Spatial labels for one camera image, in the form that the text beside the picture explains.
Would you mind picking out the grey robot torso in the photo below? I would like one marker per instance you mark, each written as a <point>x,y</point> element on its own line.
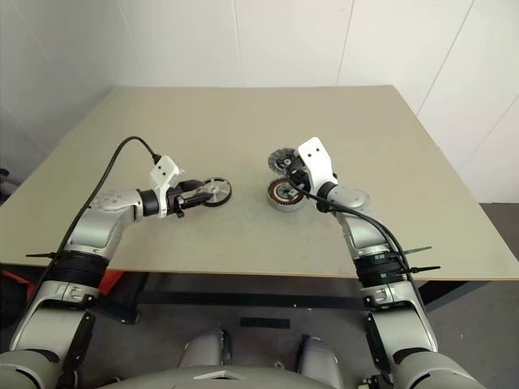
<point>243,377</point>

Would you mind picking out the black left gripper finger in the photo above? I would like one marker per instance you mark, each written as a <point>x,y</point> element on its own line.
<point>194,184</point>
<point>198,199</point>

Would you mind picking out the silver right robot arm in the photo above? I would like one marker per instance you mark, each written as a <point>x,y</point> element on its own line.
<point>365,235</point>

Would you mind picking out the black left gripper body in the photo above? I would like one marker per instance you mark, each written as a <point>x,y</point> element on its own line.
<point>176,200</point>

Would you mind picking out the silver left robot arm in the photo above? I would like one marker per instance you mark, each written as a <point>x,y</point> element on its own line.
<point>85,235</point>

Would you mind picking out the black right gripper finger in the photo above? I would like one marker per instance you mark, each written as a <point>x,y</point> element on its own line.
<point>286,162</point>
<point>292,179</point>

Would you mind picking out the black tape strip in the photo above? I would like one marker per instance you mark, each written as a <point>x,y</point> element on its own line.
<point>265,323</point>

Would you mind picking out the copper wound stator ring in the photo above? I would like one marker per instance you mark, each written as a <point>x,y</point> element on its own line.
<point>284,196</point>

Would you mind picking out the grey finned rotor housing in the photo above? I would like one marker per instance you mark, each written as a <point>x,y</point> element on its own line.
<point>275,158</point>

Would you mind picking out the black table frame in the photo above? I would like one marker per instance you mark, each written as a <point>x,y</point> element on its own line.
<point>243,297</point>

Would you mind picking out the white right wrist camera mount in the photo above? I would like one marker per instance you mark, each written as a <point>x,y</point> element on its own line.
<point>316,162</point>

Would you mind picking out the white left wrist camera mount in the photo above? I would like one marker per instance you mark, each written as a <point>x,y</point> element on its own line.
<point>163,170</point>

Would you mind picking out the grey robot leg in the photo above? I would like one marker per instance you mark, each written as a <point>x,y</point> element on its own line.
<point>320,352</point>
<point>207,348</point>

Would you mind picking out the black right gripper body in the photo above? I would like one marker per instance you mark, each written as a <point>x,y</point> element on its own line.
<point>300,174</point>

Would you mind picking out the grey right robot leg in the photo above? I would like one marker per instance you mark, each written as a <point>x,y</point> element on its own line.
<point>320,352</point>

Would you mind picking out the grey left robot leg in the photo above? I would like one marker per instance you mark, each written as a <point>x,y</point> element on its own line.
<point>207,348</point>

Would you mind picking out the silver rotor disc black rim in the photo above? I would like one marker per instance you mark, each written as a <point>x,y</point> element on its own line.
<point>217,193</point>

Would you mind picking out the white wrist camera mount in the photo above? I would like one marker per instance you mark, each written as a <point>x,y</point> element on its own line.
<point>163,170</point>
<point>316,162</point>

